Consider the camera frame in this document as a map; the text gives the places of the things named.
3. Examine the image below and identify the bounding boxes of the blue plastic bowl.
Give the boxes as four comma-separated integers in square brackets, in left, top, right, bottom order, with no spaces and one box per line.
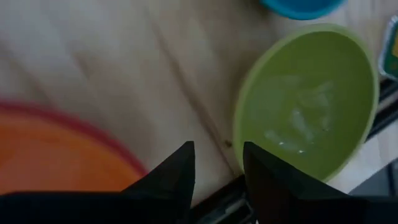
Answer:
[259,0,346,21]

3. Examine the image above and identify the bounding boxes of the green plastic bowl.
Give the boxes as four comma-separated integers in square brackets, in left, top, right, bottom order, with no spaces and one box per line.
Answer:
[233,24,380,183]

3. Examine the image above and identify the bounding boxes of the orange plate with red rim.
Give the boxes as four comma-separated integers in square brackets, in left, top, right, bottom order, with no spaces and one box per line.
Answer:
[0,100,149,195]

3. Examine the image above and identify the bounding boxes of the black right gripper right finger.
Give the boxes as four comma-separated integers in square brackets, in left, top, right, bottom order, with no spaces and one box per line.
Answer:
[243,141,398,224]

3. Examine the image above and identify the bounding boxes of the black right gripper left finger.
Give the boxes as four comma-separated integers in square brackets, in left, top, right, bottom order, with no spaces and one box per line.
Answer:
[0,141,196,224]

